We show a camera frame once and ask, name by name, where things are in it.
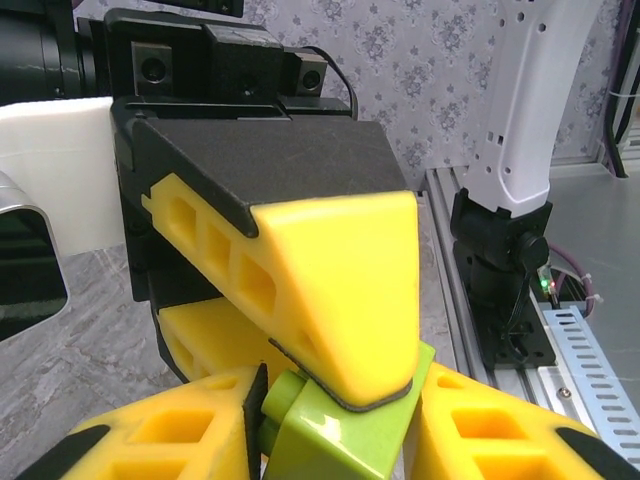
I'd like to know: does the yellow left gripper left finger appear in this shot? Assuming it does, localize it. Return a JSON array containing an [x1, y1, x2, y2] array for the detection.
[[19, 363, 271, 480]]

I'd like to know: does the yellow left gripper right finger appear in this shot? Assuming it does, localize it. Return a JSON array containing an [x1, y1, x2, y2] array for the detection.
[[409, 362, 636, 480]]

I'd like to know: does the small lime lego brick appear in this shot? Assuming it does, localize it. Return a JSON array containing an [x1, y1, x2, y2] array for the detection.
[[259, 339, 437, 480]]

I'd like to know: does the small controller circuit board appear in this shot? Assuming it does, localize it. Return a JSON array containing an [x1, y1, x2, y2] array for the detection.
[[537, 262, 562, 302]]

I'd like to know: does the grey sheet metal panel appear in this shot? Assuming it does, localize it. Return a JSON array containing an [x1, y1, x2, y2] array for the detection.
[[547, 167, 640, 451]]

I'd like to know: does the thin black camera cable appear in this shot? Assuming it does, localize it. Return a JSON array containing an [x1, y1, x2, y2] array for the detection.
[[303, 44, 359, 121]]

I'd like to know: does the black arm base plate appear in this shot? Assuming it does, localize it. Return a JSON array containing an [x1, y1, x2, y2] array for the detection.
[[467, 299, 559, 372]]

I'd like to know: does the aluminium base rail beam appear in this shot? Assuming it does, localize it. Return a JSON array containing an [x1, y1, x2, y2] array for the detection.
[[423, 167, 574, 419]]

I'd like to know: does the slotted light blue cable duct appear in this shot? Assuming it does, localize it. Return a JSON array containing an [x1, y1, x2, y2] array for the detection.
[[542, 304, 640, 480]]

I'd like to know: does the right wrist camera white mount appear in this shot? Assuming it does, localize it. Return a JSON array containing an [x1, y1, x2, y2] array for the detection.
[[0, 97, 126, 344]]

